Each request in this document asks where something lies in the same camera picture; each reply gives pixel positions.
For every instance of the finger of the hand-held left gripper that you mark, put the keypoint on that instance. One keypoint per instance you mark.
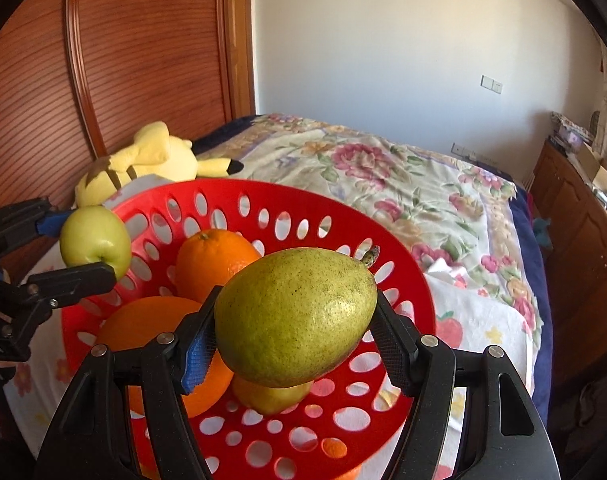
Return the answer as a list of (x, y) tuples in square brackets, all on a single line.
[(28, 220), (73, 280)]

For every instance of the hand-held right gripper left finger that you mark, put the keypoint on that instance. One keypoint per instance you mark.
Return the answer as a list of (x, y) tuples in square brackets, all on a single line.
[(198, 355)]

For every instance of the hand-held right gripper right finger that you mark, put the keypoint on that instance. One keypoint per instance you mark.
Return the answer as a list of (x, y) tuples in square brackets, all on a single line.
[(391, 340)]

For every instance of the yellow-green apple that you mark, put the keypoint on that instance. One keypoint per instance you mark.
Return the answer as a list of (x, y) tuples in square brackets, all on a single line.
[(93, 235)]

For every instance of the large orange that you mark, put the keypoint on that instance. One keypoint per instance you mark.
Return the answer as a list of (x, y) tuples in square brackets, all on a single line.
[(143, 320)]

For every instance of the yellow lemon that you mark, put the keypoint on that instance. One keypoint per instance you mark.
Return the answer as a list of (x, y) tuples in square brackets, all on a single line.
[(273, 397)]

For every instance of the medium orange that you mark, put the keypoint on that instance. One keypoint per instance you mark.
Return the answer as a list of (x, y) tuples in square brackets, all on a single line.
[(208, 265)]

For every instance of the green speckled pear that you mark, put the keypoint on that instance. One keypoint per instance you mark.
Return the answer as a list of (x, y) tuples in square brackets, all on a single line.
[(293, 315)]

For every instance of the red perforated plastic basket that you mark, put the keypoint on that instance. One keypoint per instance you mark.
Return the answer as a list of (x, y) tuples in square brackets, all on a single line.
[(303, 205)]

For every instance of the yellow plush toy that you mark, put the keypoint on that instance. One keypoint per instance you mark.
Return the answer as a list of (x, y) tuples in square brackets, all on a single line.
[(158, 155)]

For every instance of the floral blanket with blue border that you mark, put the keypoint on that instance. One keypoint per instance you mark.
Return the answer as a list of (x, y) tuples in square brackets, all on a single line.
[(373, 180)]

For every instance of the teal cloth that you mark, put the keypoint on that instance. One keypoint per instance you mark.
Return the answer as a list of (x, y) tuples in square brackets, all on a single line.
[(543, 230)]

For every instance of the brown wooden wardrobe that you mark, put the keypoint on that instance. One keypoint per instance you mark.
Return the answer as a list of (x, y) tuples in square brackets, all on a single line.
[(148, 60)]

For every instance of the brown wooden cabinet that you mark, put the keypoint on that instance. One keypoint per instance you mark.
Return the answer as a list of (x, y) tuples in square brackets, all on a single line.
[(583, 240)]

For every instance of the cardboard box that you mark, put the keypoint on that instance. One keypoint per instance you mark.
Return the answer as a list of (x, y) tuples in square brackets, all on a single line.
[(596, 167)]

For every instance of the pile of patterned boxes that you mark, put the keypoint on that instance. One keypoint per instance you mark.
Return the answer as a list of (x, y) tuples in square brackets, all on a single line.
[(573, 132)]

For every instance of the wall socket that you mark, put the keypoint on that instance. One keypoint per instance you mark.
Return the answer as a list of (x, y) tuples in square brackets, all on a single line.
[(463, 150)]

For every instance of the white wall switch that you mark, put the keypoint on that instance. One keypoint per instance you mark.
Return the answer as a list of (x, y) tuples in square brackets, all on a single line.
[(492, 84)]

